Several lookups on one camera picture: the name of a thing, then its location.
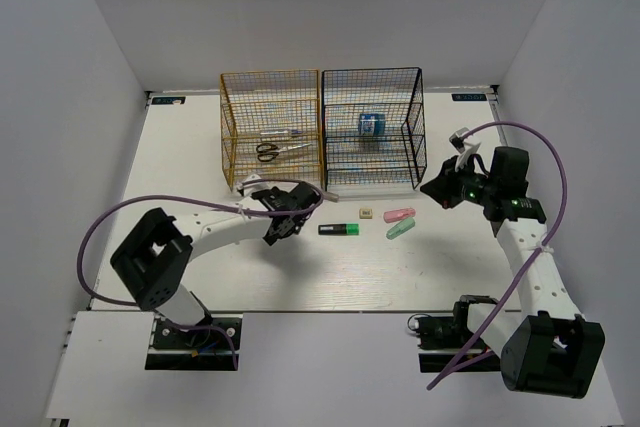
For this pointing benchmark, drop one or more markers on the black wire basket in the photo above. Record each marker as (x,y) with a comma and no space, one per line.
(399,156)

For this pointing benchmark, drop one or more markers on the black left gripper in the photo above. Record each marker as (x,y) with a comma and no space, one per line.
(270,239)

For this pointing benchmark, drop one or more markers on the dark table label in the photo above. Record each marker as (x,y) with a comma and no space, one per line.
(168,100)
(469,97)

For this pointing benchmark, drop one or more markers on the grey eraser block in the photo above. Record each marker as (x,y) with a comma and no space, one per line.
(331,197)

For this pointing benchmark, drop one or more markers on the green cap highlighter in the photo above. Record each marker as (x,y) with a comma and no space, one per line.
(343,229)

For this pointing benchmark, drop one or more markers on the pink translucent highlighter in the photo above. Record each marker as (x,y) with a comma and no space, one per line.
(398,215)

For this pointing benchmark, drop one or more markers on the dark left table label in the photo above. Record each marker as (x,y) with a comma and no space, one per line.
(168,100)

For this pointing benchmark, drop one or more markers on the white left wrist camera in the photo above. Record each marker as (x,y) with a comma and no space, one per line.
(249,185)

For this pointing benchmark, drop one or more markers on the gold wire basket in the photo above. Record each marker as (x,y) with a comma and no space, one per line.
(252,102)

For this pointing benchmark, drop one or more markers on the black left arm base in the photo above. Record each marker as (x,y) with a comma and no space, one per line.
(172,349)

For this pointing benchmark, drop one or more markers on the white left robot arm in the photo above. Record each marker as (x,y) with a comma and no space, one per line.
(153,257)

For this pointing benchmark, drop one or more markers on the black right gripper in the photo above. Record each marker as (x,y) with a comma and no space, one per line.
(443,188)

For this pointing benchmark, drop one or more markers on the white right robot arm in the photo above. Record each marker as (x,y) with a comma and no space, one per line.
(548,347)

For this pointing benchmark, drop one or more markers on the clear spray bottle blue cap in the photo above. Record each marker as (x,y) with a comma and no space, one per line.
(285,133)

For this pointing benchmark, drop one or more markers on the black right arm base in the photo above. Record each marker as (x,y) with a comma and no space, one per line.
(439,340)

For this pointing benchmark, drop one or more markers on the beige eraser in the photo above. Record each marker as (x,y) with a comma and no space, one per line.
(365,213)

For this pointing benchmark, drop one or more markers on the black handled scissors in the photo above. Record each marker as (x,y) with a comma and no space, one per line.
(268,152)

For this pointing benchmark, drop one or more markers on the dark right table label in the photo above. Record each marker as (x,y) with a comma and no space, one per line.
(469,97)

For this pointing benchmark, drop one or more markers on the blue tape box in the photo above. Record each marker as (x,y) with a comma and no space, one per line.
(371,124)

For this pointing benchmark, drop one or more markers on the green translucent highlighter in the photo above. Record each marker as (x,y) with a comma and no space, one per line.
(400,228)

